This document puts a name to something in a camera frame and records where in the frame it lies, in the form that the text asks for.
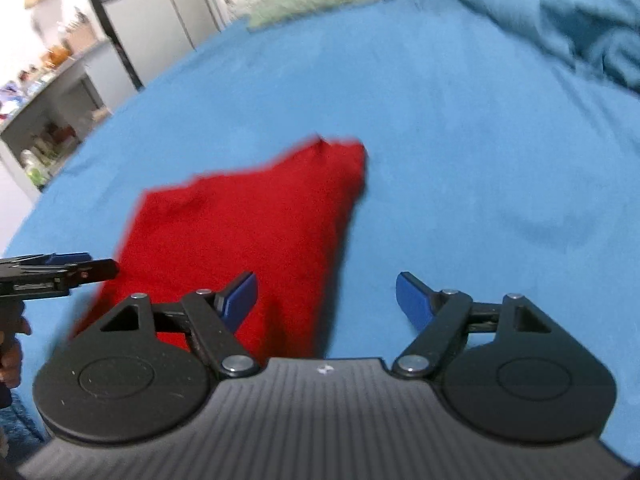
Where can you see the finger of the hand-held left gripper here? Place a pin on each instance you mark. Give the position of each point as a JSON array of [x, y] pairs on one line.
[[97, 270], [67, 258]]

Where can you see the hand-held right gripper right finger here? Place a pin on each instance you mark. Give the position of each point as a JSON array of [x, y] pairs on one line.
[[412, 299]]

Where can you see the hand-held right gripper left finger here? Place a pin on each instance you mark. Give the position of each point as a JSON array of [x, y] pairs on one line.
[[240, 296]]

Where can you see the red knit sweater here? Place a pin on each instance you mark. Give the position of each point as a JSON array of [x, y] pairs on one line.
[[240, 220]]

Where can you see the person's left hand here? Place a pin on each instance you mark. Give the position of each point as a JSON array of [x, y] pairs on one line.
[[11, 360]]

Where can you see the blue fuzzy rug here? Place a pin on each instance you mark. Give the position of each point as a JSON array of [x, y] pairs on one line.
[[20, 425]]

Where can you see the blue bed sheet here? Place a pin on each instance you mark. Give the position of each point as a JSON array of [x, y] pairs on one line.
[[450, 160]]

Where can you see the white shelf unit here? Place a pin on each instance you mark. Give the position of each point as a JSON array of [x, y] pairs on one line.
[[55, 110]]

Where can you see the white wardrobe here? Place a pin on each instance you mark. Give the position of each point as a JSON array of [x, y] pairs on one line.
[[160, 15]]

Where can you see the blue duvet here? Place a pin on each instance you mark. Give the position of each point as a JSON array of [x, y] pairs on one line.
[[560, 10]]

